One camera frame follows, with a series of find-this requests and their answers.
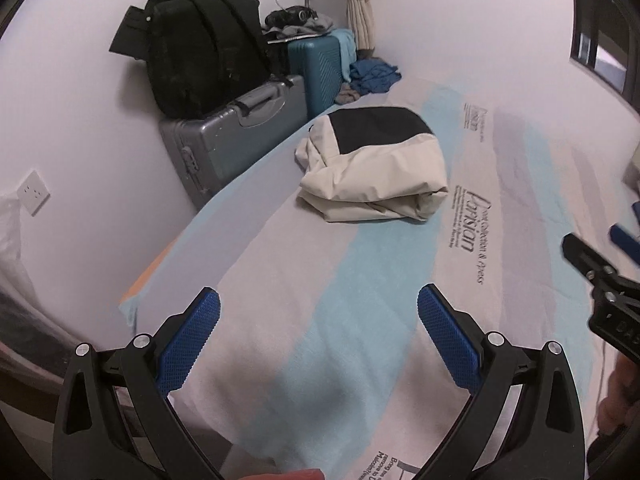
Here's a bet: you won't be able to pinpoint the beige and black hooded jacket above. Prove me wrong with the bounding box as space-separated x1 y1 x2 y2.
295 106 448 222

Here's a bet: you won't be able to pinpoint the blue clothes pile by suitcase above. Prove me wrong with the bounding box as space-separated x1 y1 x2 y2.
349 58 401 96

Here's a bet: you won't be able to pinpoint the dark clothes on teal suitcase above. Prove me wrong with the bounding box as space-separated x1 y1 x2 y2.
262 6 334 44

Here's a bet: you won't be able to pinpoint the right hand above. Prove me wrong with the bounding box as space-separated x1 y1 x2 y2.
597 354 639 436

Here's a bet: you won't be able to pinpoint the striped printed bed sheet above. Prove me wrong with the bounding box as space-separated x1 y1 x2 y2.
122 84 639 479

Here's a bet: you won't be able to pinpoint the grey hard-shell suitcase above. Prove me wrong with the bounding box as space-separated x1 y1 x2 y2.
160 75 307 210

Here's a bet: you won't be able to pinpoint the light blue cloth on suitcase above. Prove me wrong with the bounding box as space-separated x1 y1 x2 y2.
330 28 357 82

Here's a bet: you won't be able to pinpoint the teal hard-shell suitcase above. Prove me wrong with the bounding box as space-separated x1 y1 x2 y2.
288 36 343 119

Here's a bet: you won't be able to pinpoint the beige curtain left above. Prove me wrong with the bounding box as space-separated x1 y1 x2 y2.
346 0 375 51

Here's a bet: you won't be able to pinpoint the black backpack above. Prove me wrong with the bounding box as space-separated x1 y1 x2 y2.
110 0 272 119

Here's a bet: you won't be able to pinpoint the dark window frame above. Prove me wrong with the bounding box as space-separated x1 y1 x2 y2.
570 0 639 110

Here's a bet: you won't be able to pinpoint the white wall socket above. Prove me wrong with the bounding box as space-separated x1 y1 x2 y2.
16 170 51 217

